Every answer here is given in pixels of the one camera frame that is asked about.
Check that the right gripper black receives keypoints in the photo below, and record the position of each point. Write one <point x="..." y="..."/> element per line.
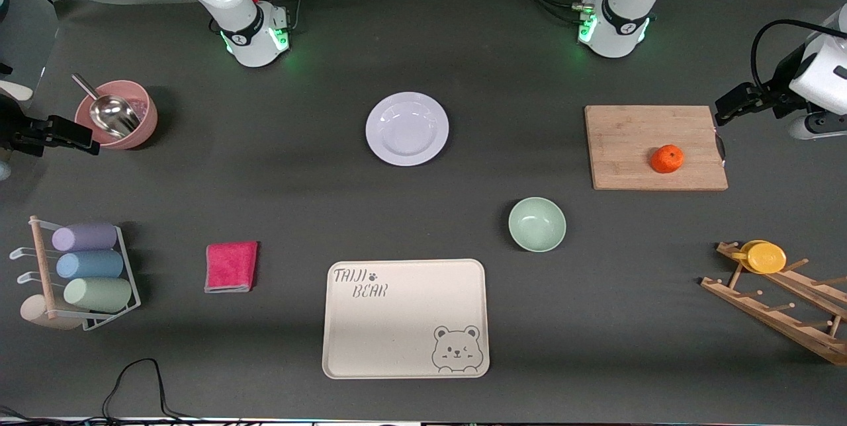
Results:
<point x="14" y="123"/>

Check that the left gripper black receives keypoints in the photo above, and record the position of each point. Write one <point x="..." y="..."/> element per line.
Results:
<point x="785" y="83"/>

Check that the orange mandarin fruit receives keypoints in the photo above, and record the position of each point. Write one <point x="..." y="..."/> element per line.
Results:
<point x="667" y="159"/>

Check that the white round plate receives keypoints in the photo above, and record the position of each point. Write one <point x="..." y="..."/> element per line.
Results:
<point x="407" y="129"/>

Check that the metal scoop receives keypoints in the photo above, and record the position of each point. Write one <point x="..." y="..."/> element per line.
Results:
<point x="116" y="115"/>

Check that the pink bowl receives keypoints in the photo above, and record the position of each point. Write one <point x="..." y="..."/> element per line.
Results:
<point x="142" y="125"/>

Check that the purple cup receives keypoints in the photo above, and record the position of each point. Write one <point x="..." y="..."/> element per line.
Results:
<point x="85" y="237"/>

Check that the wooden cutting board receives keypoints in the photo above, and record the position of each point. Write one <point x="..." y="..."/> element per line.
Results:
<point x="635" y="148"/>

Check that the blue cup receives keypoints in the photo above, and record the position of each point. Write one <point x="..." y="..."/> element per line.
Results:
<point x="89" y="265"/>

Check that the yellow cup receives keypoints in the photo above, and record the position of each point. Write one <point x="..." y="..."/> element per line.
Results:
<point x="765" y="258"/>

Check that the green cup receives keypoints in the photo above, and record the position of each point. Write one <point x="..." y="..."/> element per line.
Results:
<point x="98" y="294"/>

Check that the beige cup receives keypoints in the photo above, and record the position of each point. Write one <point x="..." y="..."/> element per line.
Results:
<point x="33" y="312"/>

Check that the pink folded cloth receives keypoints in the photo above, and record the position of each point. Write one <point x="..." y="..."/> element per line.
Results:
<point x="230" y="267"/>

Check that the wooden peg drying rack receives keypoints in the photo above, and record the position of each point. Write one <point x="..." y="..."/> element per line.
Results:
<point x="781" y="310"/>

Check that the pale green bowl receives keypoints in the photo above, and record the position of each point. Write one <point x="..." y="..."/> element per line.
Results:
<point x="537" y="224"/>

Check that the cream bear print tray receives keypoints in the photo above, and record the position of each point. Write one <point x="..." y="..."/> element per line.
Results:
<point x="397" y="327"/>

